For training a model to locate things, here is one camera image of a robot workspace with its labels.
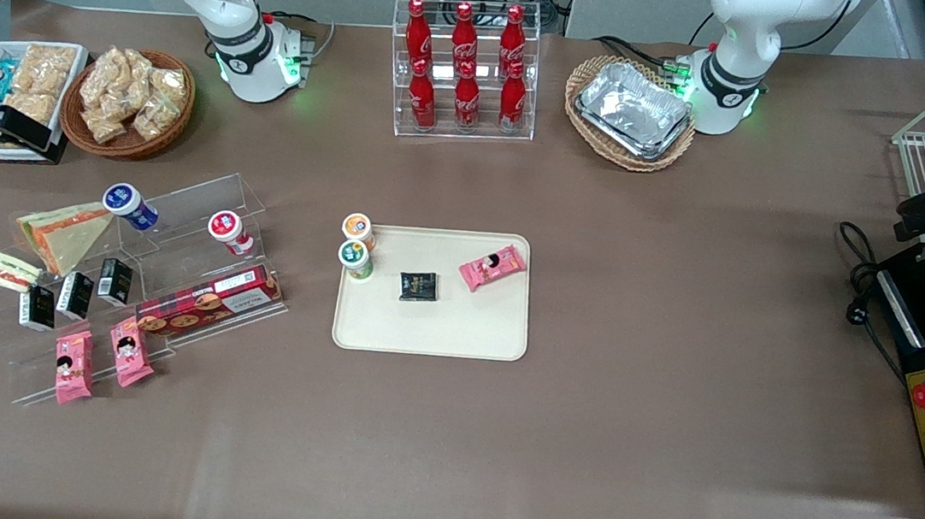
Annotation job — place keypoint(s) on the white rectangular plastic tray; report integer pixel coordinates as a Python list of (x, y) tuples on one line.
[(10, 50)]

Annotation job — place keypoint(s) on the triangular wrapped sandwich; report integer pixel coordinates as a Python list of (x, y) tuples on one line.
[(69, 240)]

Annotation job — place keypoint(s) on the aluminium foil tray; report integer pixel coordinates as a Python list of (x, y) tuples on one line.
[(633, 105)]

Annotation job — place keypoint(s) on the beige plastic tray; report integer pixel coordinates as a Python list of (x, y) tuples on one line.
[(455, 327)]

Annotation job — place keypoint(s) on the clear pack of crackers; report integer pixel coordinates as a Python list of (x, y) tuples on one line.
[(32, 104), (46, 70)]

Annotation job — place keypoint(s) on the teal snack packet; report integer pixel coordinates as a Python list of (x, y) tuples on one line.
[(0, 80)]

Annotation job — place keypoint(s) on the clear bag of fried snacks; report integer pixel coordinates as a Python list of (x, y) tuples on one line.
[(103, 76), (139, 66), (170, 84), (155, 117)]

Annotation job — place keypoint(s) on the dark brown wicker basket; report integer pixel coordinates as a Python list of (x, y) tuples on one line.
[(130, 147)]

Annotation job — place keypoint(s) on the blue lid yogurt cup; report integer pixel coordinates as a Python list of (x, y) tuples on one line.
[(125, 200)]

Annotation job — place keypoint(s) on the small black carton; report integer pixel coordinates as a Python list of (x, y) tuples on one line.
[(115, 281), (37, 308), (74, 296)]

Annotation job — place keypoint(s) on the clear acrylic tiered stand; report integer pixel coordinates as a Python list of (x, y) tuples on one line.
[(192, 214)]

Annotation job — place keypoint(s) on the red lid yogurt cup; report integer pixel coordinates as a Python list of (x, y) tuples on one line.
[(225, 226)]

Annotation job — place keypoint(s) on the pink snack bar packet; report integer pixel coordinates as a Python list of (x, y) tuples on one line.
[(492, 268), (73, 369), (131, 354)]

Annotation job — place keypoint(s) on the red tartan shortbread box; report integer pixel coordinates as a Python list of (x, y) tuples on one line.
[(209, 302)]

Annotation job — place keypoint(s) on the light wicker basket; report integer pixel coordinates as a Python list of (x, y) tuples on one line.
[(627, 162)]

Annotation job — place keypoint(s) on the orange lid yogurt cup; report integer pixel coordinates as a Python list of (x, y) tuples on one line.
[(357, 227)]

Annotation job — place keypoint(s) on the green lid yogurt cup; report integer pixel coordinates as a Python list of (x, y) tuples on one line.
[(353, 254)]

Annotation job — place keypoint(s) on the red cola bottle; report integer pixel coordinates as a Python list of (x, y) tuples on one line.
[(467, 103), (512, 37), (464, 36), (418, 31), (512, 103), (422, 101)]

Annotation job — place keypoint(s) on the black square snack packet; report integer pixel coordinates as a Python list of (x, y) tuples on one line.
[(418, 287)]

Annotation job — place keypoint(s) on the clear acrylic bottle rack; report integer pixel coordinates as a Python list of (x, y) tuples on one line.
[(458, 134)]

